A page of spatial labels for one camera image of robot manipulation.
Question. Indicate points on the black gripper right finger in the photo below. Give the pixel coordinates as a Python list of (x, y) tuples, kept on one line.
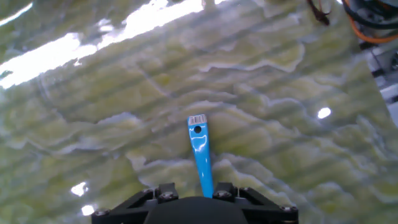
[(261, 210)]

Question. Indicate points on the metal corner bracket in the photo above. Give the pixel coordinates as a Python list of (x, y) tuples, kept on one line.
[(385, 59)]

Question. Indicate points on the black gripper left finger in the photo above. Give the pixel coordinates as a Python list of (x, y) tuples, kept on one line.
[(130, 210)]

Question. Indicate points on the green marble pattern mat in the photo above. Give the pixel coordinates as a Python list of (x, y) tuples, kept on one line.
[(124, 124)]

